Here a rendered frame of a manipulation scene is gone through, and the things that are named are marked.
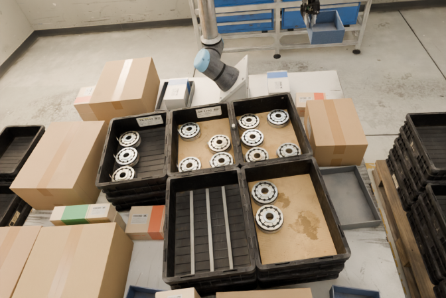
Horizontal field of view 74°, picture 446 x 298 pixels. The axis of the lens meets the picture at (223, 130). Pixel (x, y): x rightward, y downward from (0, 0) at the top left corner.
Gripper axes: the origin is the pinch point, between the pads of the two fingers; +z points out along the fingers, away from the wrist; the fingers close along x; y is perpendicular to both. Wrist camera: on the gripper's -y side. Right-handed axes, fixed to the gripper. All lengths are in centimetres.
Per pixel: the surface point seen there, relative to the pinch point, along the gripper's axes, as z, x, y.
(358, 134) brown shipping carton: 28, 16, 51
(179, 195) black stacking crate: 25, -61, 82
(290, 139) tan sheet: 28, -13, 51
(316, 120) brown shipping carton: 26.3, -0.3, 41.8
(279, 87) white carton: 31.9, -17.2, 8.7
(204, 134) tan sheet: 25, -55, 47
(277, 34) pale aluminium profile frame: 83, -17, -137
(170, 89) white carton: 27, -82, 7
